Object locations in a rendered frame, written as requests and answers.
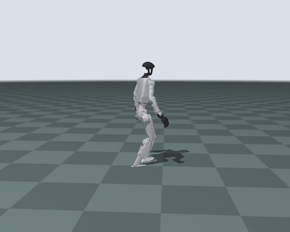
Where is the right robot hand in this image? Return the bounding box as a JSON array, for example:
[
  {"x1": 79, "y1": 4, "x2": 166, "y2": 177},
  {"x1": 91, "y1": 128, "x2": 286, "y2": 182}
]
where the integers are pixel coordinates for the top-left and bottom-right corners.
[{"x1": 157, "y1": 114, "x2": 169, "y2": 128}]

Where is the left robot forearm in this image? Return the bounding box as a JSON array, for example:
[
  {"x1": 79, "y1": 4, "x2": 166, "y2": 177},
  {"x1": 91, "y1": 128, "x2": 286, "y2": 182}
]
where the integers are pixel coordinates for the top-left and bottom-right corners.
[{"x1": 133, "y1": 96, "x2": 139, "y2": 109}]

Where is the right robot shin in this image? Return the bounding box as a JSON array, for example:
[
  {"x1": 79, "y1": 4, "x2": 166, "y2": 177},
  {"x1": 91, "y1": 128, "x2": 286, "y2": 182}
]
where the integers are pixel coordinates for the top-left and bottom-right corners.
[{"x1": 134, "y1": 141, "x2": 152, "y2": 167}]

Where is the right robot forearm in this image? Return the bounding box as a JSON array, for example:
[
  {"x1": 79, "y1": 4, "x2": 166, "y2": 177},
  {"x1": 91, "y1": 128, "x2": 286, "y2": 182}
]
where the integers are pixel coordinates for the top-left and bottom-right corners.
[{"x1": 151, "y1": 97, "x2": 162, "y2": 116}]

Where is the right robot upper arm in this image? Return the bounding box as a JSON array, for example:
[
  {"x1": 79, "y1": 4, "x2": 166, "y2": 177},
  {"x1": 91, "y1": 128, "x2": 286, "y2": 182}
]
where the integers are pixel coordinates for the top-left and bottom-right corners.
[{"x1": 146, "y1": 79, "x2": 155, "y2": 103}]

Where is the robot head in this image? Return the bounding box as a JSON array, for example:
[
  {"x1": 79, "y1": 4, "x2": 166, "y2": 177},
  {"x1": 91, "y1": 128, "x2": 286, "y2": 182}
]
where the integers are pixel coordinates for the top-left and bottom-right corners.
[{"x1": 141, "y1": 62, "x2": 155, "y2": 78}]

